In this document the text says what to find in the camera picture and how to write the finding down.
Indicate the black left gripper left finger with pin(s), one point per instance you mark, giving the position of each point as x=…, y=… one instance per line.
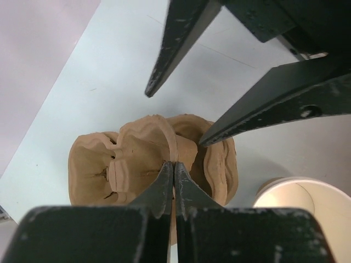
x=137, y=232

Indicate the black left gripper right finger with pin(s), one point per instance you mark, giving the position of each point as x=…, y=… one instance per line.
x=208, y=232

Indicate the stack of brown paper cups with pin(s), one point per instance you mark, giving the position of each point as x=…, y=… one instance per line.
x=299, y=192

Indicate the brown pulp cup carrier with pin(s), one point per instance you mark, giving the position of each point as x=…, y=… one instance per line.
x=214, y=169

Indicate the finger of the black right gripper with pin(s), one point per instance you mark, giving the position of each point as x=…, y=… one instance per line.
x=185, y=23

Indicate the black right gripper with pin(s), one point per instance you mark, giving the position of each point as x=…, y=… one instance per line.
x=300, y=90

